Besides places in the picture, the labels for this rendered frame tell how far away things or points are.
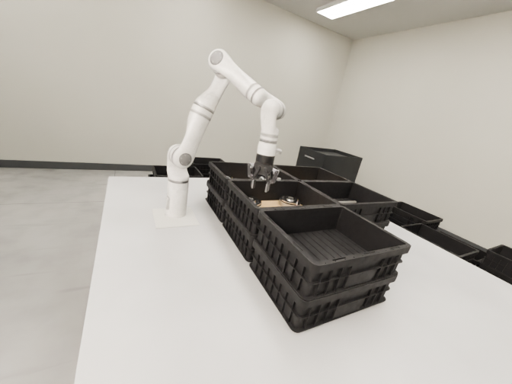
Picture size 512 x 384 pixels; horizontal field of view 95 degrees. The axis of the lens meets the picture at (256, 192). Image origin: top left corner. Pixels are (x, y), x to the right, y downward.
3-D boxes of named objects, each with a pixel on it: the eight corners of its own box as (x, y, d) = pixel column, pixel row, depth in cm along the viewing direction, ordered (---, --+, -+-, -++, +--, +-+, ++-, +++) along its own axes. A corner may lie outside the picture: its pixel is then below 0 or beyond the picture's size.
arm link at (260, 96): (291, 108, 91) (267, 88, 94) (281, 106, 83) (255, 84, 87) (281, 123, 94) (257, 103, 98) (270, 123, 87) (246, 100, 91)
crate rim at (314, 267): (312, 275, 54) (315, 266, 54) (256, 216, 79) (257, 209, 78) (411, 252, 73) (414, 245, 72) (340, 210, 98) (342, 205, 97)
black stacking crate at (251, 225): (251, 239, 82) (257, 210, 78) (223, 204, 106) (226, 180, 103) (333, 230, 101) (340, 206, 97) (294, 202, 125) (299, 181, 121)
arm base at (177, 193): (164, 217, 107) (167, 182, 102) (166, 209, 116) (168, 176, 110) (186, 218, 110) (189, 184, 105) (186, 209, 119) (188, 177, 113)
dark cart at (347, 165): (304, 228, 278) (324, 155, 248) (283, 212, 315) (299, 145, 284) (340, 225, 308) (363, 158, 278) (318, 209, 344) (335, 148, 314)
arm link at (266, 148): (281, 154, 100) (284, 139, 98) (273, 158, 90) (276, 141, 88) (262, 149, 103) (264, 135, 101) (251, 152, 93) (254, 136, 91)
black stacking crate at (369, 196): (334, 230, 101) (341, 206, 97) (294, 202, 125) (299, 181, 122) (390, 223, 120) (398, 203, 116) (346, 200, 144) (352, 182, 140)
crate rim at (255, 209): (255, 216, 79) (257, 209, 78) (225, 184, 103) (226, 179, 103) (340, 210, 98) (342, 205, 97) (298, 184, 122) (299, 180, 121)
